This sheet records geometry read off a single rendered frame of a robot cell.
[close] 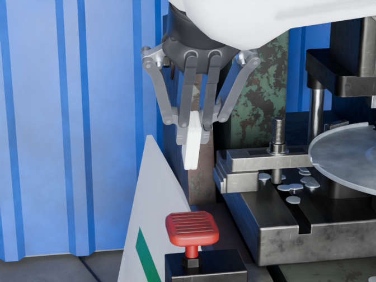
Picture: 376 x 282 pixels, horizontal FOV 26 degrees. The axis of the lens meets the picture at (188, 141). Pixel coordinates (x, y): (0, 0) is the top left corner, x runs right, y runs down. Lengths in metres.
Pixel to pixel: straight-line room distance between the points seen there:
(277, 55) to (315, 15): 0.77
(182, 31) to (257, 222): 0.40
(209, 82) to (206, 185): 0.59
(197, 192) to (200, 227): 0.47
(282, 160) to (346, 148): 0.10
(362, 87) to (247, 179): 0.22
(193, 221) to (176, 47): 0.25
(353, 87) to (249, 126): 0.29
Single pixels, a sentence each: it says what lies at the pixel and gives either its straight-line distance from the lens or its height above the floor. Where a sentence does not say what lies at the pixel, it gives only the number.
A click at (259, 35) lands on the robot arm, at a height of 1.06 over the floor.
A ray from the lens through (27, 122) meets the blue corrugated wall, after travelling 2.36.
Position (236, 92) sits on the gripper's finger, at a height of 0.94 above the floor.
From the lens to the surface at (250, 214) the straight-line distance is 1.15.
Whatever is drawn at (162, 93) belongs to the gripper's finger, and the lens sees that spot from 0.88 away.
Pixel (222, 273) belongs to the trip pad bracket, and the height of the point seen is 0.70.
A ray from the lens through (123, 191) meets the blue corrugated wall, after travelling 2.45.
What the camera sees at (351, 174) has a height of 0.78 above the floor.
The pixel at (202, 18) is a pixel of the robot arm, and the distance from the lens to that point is 0.64.
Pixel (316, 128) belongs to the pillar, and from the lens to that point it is 1.30.
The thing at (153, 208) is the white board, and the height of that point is 0.49.
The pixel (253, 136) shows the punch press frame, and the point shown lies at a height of 0.72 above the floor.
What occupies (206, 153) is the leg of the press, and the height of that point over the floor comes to 0.67.
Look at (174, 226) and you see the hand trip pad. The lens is 0.99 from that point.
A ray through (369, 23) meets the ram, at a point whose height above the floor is 0.96.
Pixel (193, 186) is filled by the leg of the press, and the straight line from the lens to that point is 1.44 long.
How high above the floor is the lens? 1.20
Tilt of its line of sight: 20 degrees down
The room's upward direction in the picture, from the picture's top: straight up
